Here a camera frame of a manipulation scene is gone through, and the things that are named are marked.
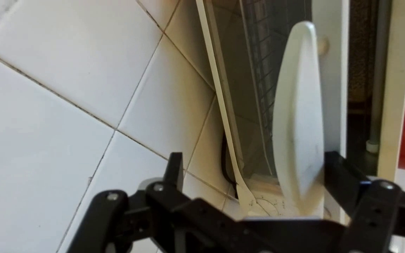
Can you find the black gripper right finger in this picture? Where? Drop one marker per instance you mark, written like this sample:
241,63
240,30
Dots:
380,220

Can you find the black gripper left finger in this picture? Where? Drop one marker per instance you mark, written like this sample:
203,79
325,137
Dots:
165,226

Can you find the metal oven rack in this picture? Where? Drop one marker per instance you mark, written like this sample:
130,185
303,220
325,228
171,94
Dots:
259,47

